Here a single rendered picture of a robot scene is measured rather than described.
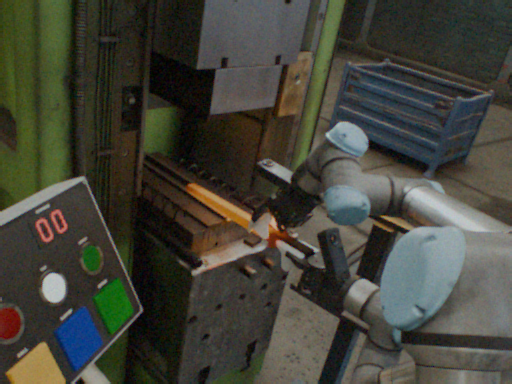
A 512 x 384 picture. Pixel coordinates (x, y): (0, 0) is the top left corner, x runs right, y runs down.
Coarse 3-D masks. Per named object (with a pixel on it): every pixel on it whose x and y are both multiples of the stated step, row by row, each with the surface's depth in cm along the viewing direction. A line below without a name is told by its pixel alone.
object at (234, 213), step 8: (192, 184) 137; (192, 192) 135; (200, 192) 133; (208, 192) 134; (208, 200) 131; (216, 200) 130; (224, 200) 130; (216, 208) 129; (224, 208) 127; (232, 208) 127; (232, 216) 125; (240, 216) 123; (248, 216) 124; (240, 224) 124; (256, 232) 120; (272, 232) 116; (272, 240) 116; (280, 240) 115; (288, 240) 114; (296, 240) 115; (296, 248) 112; (304, 248) 112; (312, 248) 112; (304, 256) 112
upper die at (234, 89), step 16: (160, 64) 114; (176, 64) 110; (160, 80) 115; (176, 80) 111; (192, 80) 107; (208, 80) 104; (224, 80) 104; (240, 80) 107; (256, 80) 110; (272, 80) 114; (176, 96) 113; (192, 96) 108; (208, 96) 105; (224, 96) 106; (240, 96) 109; (256, 96) 113; (272, 96) 116; (208, 112) 106; (224, 112) 108
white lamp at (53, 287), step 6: (48, 276) 79; (54, 276) 80; (48, 282) 78; (54, 282) 79; (60, 282) 80; (48, 288) 78; (54, 288) 79; (60, 288) 80; (48, 294) 78; (54, 294) 79; (60, 294) 80; (54, 300) 79
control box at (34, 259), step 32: (64, 192) 85; (0, 224) 73; (32, 224) 78; (96, 224) 90; (0, 256) 72; (32, 256) 77; (64, 256) 82; (0, 288) 71; (32, 288) 76; (96, 288) 88; (128, 288) 95; (32, 320) 75; (64, 320) 80; (96, 320) 86; (128, 320) 93; (0, 352) 70; (96, 352) 85
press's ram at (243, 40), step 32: (160, 0) 101; (192, 0) 94; (224, 0) 94; (256, 0) 99; (288, 0) 105; (160, 32) 103; (192, 32) 96; (224, 32) 98; (256, 32) 103; (288, 32) 110; (192, 64) 98; (224, 64) 103; (256, 64) 108
